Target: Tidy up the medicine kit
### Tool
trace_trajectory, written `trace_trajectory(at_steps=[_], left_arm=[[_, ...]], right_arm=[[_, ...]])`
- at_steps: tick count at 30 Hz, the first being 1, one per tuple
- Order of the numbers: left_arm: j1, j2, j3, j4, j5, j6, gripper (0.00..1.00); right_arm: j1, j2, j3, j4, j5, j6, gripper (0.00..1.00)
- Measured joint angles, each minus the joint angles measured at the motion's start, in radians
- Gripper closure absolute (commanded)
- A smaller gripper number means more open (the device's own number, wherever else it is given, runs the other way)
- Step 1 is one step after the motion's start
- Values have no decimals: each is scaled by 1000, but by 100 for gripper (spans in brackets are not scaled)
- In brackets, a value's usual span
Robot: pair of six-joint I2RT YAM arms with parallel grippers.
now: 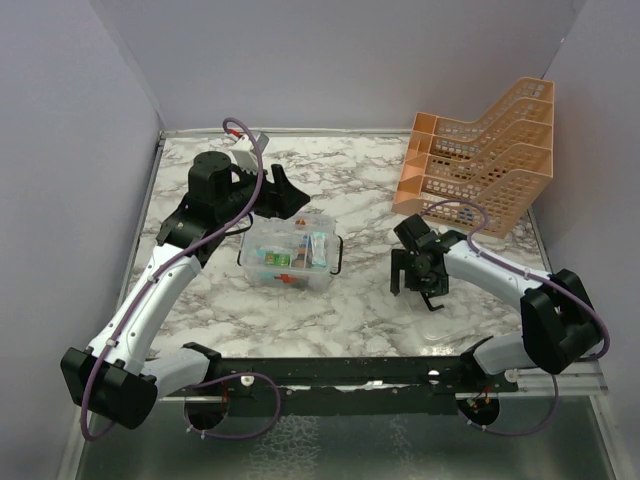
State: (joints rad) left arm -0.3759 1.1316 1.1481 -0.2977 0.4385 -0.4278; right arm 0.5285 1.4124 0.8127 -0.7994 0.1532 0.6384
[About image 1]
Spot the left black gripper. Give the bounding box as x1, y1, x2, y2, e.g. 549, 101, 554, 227
218, 159, 311, 223

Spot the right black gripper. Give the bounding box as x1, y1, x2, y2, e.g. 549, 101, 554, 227
392, 247, 448, 297

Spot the small clear teal packet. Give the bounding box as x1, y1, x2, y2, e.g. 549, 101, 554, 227
311, 232, 327, 268

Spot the clear plastic medicine box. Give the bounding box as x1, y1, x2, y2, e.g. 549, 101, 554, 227
237, 214, 344, 291

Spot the brown orange-cap medicine bottle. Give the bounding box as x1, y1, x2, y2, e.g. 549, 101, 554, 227
291, 249, 312, 268

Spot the clear plastic box lid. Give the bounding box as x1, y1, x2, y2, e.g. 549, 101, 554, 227
399, 280, 481, 344

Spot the green small packet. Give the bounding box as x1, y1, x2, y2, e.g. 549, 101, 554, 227
264, 252, 291, 267

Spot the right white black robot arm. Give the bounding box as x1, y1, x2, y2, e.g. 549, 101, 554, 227
390, 214, 609, 391

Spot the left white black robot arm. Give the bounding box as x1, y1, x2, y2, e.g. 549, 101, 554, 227
61, 151, 310, 440

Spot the orange plastic file organizer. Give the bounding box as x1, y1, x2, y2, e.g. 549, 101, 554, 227
392, 77, 555, 238

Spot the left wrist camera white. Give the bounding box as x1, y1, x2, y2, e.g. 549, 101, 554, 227
229, 132, 269, 173

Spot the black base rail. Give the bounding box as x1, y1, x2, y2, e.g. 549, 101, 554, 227
175, 356, 517, 417

